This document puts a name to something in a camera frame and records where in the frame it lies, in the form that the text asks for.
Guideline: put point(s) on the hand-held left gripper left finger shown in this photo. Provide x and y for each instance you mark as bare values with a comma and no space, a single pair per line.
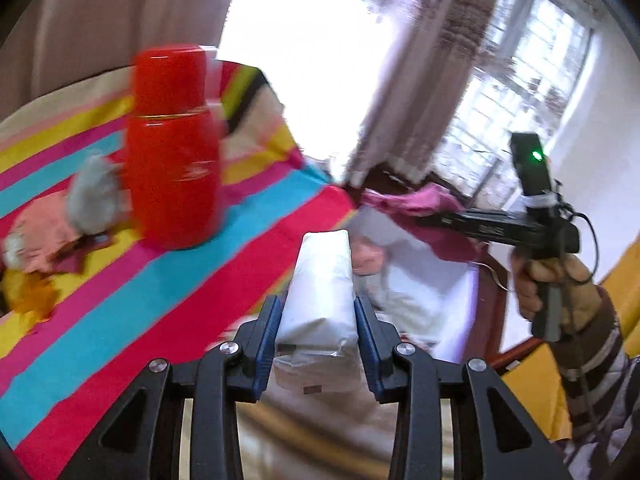
265,355

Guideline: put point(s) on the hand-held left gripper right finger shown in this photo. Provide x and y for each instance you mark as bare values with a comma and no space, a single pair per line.
370,355

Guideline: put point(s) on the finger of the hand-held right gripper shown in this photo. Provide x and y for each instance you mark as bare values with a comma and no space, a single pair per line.
445,222

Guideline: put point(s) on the magenta knitted sock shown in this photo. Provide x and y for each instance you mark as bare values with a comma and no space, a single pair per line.
72,260
415,200

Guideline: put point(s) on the pale purple box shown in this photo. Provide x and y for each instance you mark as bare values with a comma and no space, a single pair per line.
425,280

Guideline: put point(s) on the white soft packet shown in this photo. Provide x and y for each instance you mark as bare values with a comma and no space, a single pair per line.
320,300

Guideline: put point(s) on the person's right forearm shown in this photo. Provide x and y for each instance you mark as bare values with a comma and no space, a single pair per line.
595,375

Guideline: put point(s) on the person's right hand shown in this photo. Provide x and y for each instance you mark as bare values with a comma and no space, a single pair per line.
577,272

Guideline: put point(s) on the mauve patterned curtain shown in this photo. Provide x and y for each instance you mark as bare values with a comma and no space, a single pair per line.
425,85

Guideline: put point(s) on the colourful striped tablecloth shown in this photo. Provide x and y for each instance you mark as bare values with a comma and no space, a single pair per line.
125,320

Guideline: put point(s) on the glossy red jar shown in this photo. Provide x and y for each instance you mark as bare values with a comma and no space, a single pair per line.
170,170

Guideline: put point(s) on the grey fuzzy sock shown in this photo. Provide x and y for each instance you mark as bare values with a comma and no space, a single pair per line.
95,200

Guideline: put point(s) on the golden yellow item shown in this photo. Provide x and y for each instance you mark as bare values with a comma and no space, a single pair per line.
30,295

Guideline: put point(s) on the pink knitted cloth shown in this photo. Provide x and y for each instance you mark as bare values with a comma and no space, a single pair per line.
45,235

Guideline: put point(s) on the beige curtain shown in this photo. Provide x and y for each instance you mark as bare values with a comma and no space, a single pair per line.
125,10

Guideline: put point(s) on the window with white frame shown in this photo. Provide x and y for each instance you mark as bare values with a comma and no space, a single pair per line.
530,60

